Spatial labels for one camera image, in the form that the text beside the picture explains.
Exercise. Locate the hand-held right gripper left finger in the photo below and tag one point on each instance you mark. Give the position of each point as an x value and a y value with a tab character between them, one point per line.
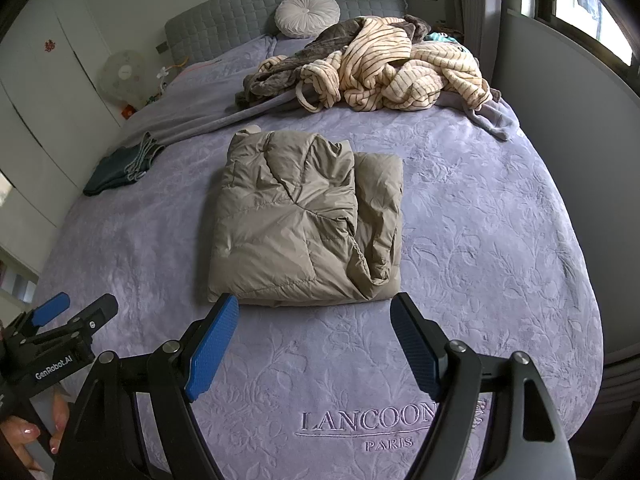
215	345

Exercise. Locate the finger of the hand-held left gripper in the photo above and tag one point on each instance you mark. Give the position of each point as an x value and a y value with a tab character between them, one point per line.
92	315
50	309

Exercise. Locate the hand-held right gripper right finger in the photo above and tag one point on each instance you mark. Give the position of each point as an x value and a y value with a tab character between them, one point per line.
415	345

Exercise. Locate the beige puffer jacket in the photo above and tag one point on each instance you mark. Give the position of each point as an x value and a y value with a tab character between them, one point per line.
290	220

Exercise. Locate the person's left hand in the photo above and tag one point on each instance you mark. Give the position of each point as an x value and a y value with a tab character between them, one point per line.
20	445

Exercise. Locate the lavender embossed bedspread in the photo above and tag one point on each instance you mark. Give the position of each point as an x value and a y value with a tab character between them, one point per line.
475	240

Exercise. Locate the dark green folded garment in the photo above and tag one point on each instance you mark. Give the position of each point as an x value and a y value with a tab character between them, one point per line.
117	167

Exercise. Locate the white wardrobe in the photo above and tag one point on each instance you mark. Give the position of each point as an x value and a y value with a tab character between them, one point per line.
40	125

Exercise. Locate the small orange object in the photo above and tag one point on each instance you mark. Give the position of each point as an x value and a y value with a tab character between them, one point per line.
130	109

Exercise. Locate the white standing fan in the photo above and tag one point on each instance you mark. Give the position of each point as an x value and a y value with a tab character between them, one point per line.
122	76

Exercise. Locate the grey fleece blanket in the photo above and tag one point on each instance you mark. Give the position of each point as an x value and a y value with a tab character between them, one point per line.
200	95

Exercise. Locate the red wardrobe sticker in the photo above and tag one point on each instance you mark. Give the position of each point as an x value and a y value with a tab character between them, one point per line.
49	46

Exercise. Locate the cream striped fleece robe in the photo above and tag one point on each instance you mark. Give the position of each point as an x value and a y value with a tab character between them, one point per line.
380	70

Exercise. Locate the grey-brown fleece garment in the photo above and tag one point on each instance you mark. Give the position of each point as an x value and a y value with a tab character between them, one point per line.
280	75

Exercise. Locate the teal cloth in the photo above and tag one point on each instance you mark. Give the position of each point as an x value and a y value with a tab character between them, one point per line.
441	37

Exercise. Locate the grey quilted headboard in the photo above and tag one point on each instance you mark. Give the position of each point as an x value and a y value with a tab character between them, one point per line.
225	15

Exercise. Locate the round white cushion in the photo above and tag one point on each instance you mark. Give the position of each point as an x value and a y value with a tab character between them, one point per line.
306	14

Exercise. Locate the window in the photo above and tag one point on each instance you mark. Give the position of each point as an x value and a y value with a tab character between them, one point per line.
595	5

